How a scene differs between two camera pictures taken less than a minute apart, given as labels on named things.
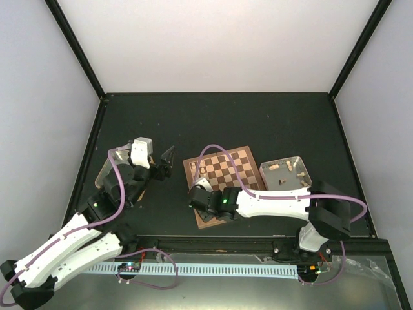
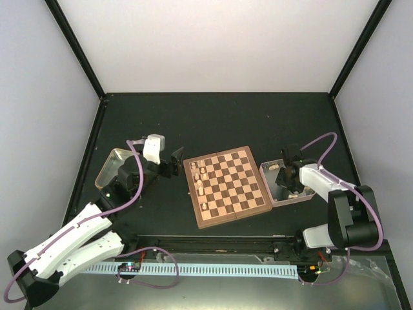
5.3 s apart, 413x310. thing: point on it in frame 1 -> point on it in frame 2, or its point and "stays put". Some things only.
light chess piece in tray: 273,167 stays put
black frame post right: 374,20 stays put
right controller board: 307,270 stays put
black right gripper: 205,216 -> 279,180
